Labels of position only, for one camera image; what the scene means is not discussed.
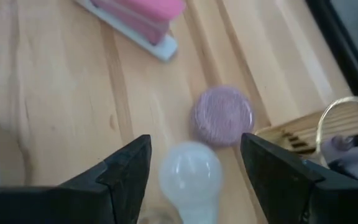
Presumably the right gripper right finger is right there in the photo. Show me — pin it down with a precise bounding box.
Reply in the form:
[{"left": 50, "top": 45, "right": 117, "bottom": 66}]
[{"left": 240, "top": 133, "right": 358, "bottom": 224}]

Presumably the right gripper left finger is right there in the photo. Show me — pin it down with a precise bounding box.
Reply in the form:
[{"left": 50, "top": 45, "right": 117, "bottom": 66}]
[{"left": 0, "top": 134, "right": 153, "bottom": 224}]

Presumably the white lightbulb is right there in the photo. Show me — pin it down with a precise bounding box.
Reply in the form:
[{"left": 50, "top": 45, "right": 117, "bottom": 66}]
[{"left": 158, "top": 141, "right": 224, "bottom": 224}]

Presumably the pink stapler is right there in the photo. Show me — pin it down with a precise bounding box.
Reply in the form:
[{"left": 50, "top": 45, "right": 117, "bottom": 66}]
[{"left": 73, "top": 0, "right": 187, "bottom": 62}]

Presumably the gold wire pen cup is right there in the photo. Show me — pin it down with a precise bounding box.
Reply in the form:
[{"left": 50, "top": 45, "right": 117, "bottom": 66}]
[{"left": 255, "top": 96, "right": 358, "bottom": 184}]

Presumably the black metal table frame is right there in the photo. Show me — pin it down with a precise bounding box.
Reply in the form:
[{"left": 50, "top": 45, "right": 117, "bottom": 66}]
[{"left": 305, "top": 0, "right": 358, "bottom": 102}]

